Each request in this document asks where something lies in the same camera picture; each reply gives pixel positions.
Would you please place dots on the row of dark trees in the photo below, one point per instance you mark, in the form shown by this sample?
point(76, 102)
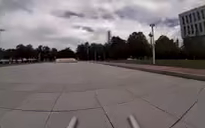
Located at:
point(123, 48)

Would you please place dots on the distant tower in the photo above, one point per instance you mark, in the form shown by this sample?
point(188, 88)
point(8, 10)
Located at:
point(109, 36)

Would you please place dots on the grey concrete slab pavement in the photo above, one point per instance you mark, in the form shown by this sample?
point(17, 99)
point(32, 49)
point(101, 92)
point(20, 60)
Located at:
point(83, 86)

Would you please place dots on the low pale concrete block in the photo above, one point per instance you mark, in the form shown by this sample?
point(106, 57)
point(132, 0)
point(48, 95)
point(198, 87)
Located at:
point(66, 60)

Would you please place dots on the robot's own part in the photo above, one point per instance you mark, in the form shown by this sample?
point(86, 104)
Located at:
point(133, 122)
point(71, 123)

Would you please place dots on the grey kerb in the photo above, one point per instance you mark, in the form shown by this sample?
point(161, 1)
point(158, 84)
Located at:
point(170, 72)

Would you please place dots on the reddish side path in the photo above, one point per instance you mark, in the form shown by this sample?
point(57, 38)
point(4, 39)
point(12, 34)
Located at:
point(176, 69)

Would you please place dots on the grass strip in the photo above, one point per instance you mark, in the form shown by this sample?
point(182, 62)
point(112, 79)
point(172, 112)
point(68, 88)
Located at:
point(186, 63)

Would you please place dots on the row of parked vehicles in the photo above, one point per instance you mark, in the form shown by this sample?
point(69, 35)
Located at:
point(16, 61)

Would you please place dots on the large pale office building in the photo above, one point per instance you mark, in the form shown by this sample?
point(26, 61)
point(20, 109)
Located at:
point(197, 30)

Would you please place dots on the tall floodlight mast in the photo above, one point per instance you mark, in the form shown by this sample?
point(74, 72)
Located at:
point(0, 38)

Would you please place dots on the tall grey lamp post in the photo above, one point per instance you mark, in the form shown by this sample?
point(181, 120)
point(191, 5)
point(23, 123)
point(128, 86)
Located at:
point(152, 43)

